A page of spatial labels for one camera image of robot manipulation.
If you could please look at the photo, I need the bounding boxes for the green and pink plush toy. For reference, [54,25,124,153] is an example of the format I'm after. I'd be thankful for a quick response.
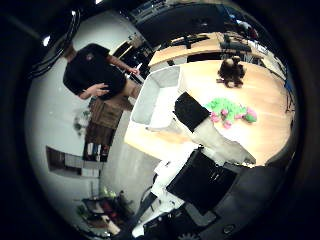
[203,97,258,130]

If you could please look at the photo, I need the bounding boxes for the cluttered equipment cart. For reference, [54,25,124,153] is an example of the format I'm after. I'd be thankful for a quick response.
[75,186,136,236]

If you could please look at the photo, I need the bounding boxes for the brown plush toy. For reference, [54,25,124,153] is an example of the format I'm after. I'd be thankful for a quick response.
[215,55,248,89]

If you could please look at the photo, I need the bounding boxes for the wooden background desk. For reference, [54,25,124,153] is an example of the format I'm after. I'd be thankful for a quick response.
[148,31,234,68]

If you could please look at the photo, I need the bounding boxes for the black keyboard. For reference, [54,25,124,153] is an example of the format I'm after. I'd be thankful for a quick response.
[219,40,253,53]

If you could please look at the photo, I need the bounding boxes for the person in black shirt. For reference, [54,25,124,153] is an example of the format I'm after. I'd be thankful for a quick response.
[61,42,143,148]

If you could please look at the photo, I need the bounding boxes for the large black screen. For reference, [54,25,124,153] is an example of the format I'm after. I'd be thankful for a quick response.
[135,3,234,46]

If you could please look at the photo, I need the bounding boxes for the wall shelf with items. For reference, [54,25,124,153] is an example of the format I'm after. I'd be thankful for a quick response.
[45,145,102,178]

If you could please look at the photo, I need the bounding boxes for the black hanging cables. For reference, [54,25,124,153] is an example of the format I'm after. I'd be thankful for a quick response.
[31,9,83,79]

